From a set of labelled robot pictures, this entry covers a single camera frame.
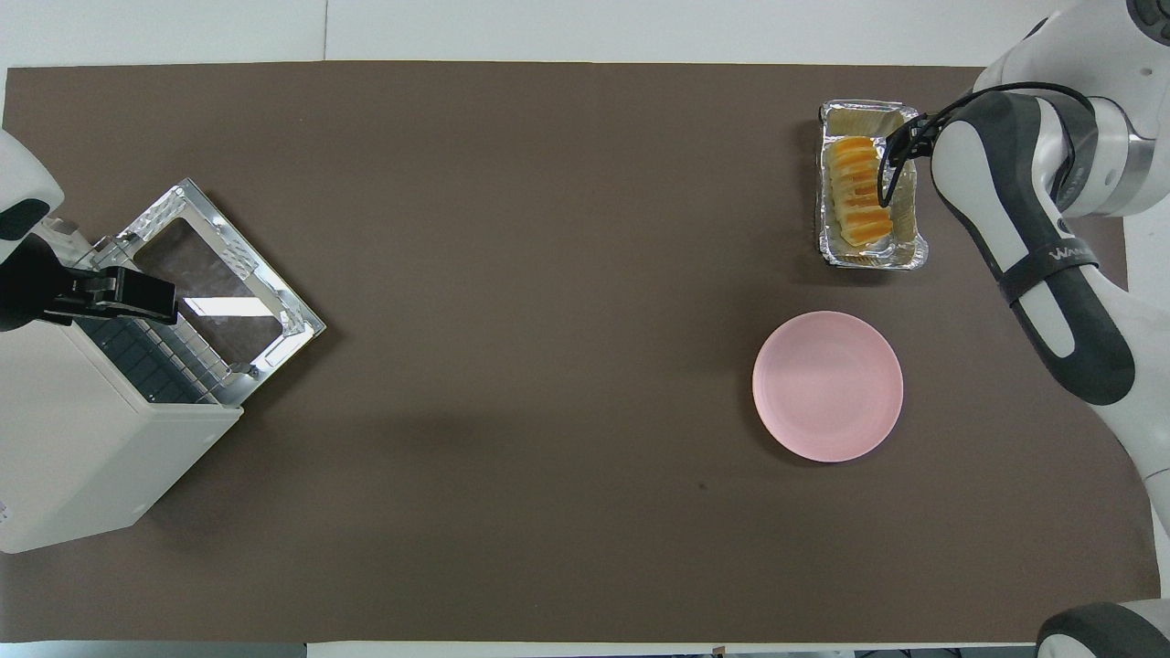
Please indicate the glass oven door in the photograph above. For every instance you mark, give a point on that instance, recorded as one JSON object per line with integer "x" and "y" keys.
{"x": 238, "y": 311}

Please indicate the sliced orange bread loaf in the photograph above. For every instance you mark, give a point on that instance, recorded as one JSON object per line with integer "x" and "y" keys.
{"x": 857, "y": 192}

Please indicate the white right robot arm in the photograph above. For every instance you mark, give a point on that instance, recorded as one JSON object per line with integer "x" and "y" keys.
{"x": 1005, "y": 201}

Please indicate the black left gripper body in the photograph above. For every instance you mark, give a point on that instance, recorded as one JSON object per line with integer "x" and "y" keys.
{"x": 27, "y": 288}

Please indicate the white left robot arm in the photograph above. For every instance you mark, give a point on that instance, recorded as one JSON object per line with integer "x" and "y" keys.
{"x": 23, "y": 174}

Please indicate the cream toaster oven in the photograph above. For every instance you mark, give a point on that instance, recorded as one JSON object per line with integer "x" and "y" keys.
{"x": 73, "y": 439}

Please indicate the brown table mat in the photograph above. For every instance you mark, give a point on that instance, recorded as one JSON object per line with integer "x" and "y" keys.
{"x": 548, "y": 228}

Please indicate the metal oven rack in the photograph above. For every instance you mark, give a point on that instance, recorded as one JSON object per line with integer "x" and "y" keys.
{"x": 183, "y": 352}

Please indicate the aluminium foil tray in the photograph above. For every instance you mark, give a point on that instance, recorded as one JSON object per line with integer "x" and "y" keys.
{"x": 855, "y": 117}

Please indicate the pink round plate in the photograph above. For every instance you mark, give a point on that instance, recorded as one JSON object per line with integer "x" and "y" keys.
{"x": 827, "y": 386}

